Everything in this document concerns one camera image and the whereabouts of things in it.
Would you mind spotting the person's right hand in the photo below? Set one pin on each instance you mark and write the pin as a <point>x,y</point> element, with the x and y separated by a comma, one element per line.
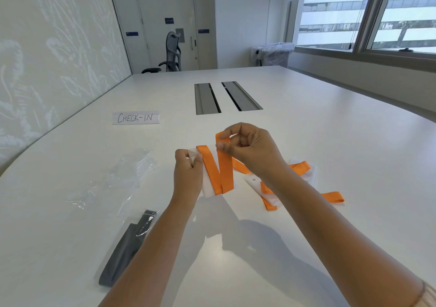
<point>259,153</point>

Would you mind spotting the person's left hand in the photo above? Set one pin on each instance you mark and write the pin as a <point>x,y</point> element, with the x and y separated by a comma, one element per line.
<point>187,181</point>

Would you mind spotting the person's right thumb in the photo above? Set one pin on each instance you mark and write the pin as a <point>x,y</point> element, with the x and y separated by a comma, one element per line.
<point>225,148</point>

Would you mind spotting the person's left thumb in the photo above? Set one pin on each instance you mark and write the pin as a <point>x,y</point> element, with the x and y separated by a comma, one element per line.
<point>198,163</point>

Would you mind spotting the white ribbon card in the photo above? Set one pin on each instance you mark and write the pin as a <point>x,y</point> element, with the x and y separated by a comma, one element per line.
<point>208,187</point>

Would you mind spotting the orange ribbon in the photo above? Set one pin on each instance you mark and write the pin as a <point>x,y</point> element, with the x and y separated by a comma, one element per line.
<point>224,177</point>

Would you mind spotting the person's right forearm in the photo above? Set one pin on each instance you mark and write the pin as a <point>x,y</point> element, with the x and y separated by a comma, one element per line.
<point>333,245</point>

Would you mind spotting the person's left forearm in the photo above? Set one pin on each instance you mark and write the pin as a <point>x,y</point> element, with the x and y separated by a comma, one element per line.
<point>153,252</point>

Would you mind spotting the white card with hole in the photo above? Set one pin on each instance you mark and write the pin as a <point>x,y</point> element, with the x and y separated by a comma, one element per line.
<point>253,182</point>

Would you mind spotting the white handwritten paper label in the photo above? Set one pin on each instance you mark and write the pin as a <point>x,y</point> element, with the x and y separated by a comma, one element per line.
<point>135,118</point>

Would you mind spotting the clear plastic bag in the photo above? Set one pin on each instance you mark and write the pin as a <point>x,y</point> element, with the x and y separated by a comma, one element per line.
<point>115,177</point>

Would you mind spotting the bin with clear liner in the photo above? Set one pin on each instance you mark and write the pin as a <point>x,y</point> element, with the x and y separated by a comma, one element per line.
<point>276,55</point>

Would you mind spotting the black mesh office chair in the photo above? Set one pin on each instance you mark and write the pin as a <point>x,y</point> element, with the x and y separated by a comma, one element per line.
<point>173,51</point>

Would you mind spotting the grey ribbon in plastic sleeve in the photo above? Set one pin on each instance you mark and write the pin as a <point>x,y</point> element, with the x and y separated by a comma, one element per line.
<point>124,252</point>

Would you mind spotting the blue door sign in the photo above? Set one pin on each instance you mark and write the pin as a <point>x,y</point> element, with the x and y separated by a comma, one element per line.
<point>169,20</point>

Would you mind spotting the white door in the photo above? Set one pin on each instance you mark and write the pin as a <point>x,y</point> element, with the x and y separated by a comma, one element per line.
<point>160,4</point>

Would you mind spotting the grey framed window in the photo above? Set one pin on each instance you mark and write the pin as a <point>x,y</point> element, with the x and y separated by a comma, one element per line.
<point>369,27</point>

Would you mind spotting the light sleeve cuff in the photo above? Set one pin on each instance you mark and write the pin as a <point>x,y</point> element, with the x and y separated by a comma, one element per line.
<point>427,295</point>

